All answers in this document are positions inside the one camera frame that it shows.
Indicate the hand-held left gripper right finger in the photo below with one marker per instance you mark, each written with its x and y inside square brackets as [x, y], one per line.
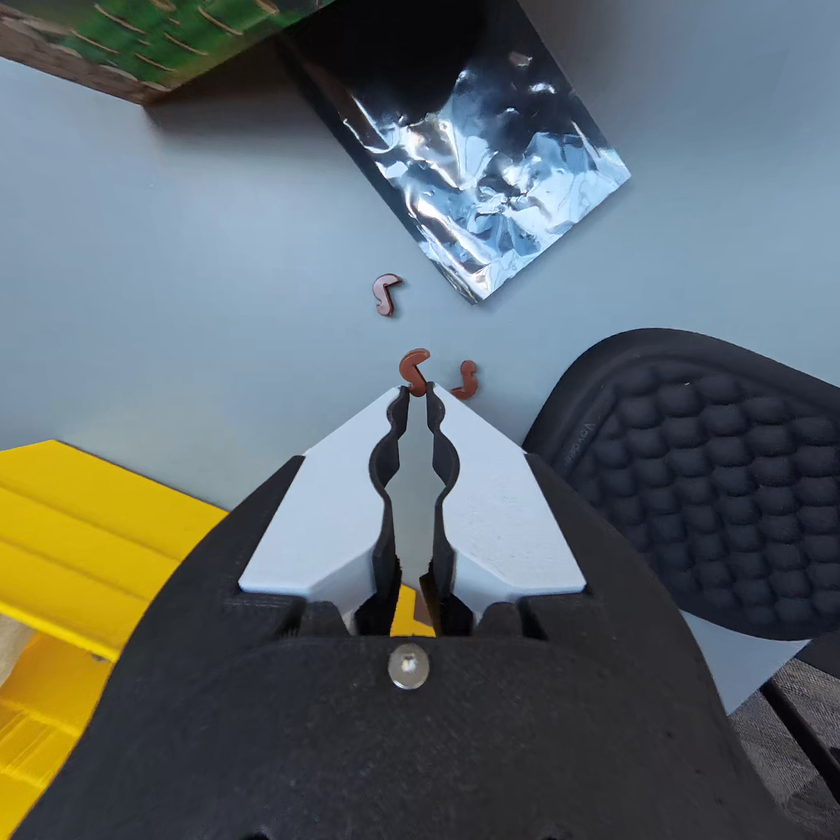
[512, 525]

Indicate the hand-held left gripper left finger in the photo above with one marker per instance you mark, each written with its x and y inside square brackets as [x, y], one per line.
[315, 525]

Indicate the small brown curved brick piece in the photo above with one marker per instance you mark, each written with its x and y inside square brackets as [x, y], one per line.
[387, 295]
[467, 380]
[413, 371]

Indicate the yellow plastic bin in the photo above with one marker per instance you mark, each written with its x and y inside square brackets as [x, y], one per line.
[79, 525]

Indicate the silver foil bag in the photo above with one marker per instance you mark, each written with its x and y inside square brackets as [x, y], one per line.
[492, 184]

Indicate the black toy set box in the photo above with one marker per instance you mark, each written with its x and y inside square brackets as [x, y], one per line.
[164, 39]

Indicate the black wrist rest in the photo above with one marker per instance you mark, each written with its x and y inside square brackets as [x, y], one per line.
[709, 492]

